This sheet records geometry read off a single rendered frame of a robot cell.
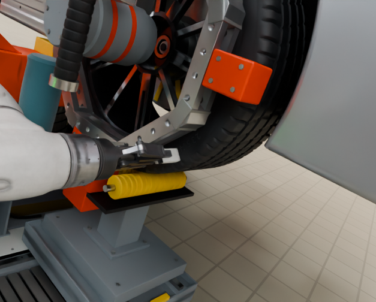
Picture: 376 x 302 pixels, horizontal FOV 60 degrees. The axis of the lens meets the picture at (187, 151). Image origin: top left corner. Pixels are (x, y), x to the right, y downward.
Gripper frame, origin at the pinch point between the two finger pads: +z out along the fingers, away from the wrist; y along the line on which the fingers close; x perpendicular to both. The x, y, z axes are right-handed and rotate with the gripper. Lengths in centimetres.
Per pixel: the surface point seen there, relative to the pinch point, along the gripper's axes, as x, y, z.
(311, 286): -63, -27, 110
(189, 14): 36.5, 7.7, 15.3
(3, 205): 7, -71, -7
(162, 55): 27.6, -0.4, 9.6
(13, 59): 47, -44, -8
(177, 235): -21, -69, 71
